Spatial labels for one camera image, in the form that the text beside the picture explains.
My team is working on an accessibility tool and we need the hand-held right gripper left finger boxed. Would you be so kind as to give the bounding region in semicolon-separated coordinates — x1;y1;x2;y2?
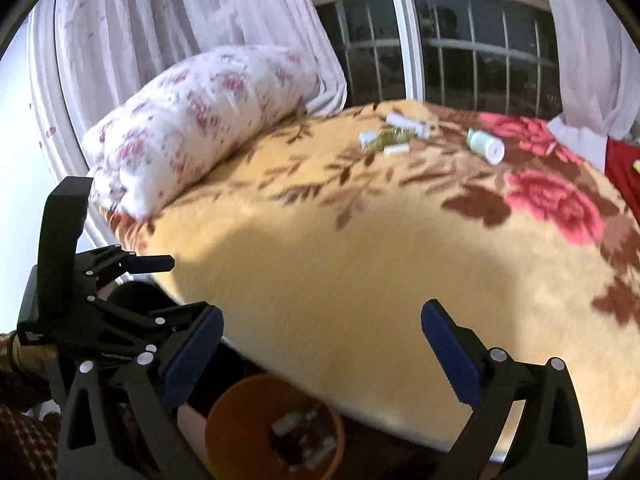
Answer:
56;304;225;480

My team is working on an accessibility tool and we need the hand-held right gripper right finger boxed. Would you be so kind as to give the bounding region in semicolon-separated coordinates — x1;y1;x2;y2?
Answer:
421;299;590;480

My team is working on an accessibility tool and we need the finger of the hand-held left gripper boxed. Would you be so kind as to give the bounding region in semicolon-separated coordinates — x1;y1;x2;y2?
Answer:
85;297;213;363
74;244;176;286

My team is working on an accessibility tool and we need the orange plastic bin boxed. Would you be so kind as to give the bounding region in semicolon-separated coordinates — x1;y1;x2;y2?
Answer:
205;374;346;480

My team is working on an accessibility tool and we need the person's left forearm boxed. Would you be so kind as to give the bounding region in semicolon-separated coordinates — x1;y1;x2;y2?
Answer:
0;331;56;376

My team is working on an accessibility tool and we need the yellow floral fleece blanket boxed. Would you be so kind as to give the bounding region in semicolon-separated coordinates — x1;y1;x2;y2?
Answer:
107;100;640;457

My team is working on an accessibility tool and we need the floral quilted pillow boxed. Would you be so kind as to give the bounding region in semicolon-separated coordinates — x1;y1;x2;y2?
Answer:
81;45;321;220

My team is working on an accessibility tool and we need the green white capped bottle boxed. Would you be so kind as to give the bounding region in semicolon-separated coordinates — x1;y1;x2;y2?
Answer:
466;128;506;164

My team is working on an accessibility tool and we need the long white tube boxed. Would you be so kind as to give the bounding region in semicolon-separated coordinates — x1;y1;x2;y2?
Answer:
386;112;432;137

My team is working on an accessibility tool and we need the sheer pink floral curtain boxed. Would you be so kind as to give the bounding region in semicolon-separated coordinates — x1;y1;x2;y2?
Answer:
532;0;640;163
27;0;348;183

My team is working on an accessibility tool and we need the red cloth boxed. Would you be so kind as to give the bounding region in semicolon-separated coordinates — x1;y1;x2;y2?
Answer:
604;139;640;202

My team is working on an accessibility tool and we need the white framed barred window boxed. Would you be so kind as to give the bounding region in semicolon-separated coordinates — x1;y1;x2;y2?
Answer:
299;0;565;117

